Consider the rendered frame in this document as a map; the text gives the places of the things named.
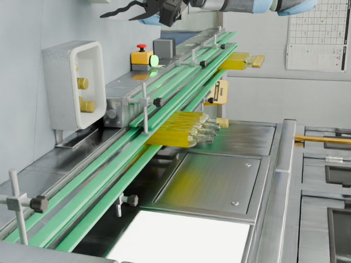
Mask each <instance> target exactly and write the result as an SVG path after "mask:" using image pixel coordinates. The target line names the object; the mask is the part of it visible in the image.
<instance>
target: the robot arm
mask: <svg viewBox="0 0 351 263"><path fill-rule="evenodd" d="M317 2H318V0H134V1H129V0H122V1H120V2H119V3H118V5H117V8H116V11H112V12H108V13H105V14H103V15H101V16H100V19H102V20H111V21H126V20H129V21H132V20H138V21H139V22H140V23H142V24H145V25H155V26H168V27H170V28H171V26H175V25H176V23H177V20H182V19H183V18H184V17H185V16H186V15H187V14H197V13H208V12H215V11H220V12H229V11H231V12H240V13H251V14H263V13H265V12H267V11H268V10H270V11H271V12H277V14H278V15H279V16H288V15H295V14H299V13H304V12H307V11H310V10H313V9H314V8H315V7H316V6H317Z"/></svg>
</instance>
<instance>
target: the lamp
mask: <svg viewBox="0 0 351 263"><path fill-rule="evenodd" d="M158 62H159V60H158V57H157V56H156V55H150V57H149V65H150V66H157V65H158Z"/></svg>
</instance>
